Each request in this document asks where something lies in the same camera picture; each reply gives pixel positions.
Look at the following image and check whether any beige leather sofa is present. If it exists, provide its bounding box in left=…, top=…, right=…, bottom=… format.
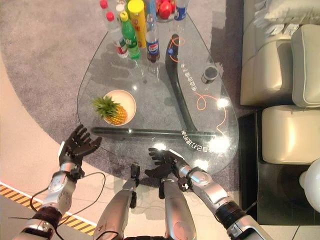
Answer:
left=239, top=0, right=320, bottom=165

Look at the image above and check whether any white fringed pillow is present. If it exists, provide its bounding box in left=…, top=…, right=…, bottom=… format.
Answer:
left=253, top=0, right=320, bottom=36

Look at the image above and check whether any grey round rug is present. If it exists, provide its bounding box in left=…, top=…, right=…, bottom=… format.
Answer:
left=0, top=0, right=241, bottom=187

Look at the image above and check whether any white globe lamp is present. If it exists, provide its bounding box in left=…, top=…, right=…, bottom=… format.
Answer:
left=299, top=161, right=320, bottom=209

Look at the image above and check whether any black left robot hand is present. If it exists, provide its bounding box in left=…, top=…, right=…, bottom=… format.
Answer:
left=58, top=124, right=103, bottom=165

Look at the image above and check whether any clear bottle with white cap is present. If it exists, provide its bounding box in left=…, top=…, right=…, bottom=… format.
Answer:
left=115, top=0, right=126, bottom=14

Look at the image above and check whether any yellow black hazard tape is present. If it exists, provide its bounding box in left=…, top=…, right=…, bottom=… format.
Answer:
left=0, top=183, right=97, bottom=237

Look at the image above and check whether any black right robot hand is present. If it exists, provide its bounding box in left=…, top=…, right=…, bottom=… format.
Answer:
left=144, top=147, right=186, bottom=180

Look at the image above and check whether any green bottle with yellow cap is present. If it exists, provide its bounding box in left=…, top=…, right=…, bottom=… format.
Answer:
left=119, top=11, right=142, bottom=60

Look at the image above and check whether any beige round plate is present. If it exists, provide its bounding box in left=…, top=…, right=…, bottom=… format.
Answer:
left=102, top=89, right=137, bottom=126

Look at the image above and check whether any silver left robot leg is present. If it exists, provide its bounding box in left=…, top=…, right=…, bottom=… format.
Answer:
left=92, top=163, right=141, bottom=240

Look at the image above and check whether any silver right robot leg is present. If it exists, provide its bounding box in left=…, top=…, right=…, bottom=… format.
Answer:
left=158, top=177, right=198, bottom=240

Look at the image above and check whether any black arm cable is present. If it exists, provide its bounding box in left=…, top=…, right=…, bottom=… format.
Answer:
left=29, top=171, right=107, bottom=240

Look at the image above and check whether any yellow tube can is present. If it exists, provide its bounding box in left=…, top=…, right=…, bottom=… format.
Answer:
left=127, top=0, right=148, bottom=49

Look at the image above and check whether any black side table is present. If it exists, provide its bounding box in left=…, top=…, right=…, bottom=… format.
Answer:
left=238, top=109, right=320, bottom=226

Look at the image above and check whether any silver robot leg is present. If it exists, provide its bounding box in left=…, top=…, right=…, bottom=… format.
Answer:
left=92, top=163, right=141, bottom=240
left=158, top=177, right=198, bottom=240

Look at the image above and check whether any water bottle with blue label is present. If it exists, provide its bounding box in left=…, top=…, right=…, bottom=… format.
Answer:
left=173, top=0, right=189, bottom=22

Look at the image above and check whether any pepsi cola bottle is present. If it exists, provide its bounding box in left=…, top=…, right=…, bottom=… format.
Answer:
left=144, top=13, right=161, bottom=63

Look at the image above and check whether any black round cup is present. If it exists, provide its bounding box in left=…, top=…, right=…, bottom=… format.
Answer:
left=201, top=65, right=218, bottom=84

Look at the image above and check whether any clear bottle with red cap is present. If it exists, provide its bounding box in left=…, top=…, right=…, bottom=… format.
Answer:
left=99, top=0, right=113, bottom=16

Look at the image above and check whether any red apple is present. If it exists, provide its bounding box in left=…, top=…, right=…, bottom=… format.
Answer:
left=156, top=0, right=173, bottom=20

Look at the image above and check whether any clear bottle red green label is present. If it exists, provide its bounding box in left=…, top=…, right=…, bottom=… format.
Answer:
left=104, top=11, right=130, bottom=60

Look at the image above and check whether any yellow pineapple with green crown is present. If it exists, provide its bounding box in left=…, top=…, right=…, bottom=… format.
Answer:
left=91, top=95, right=129, bottom=125

